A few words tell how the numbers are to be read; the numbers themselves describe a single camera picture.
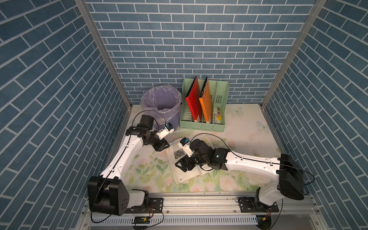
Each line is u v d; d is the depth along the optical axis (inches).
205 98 34.1
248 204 29.0
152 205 28.5
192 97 34.0
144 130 22.4
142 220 28.2
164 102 39.0
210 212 28.4
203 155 22.7
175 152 35.0
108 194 15.5
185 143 26.2
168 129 27.8
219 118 43.8
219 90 41.7
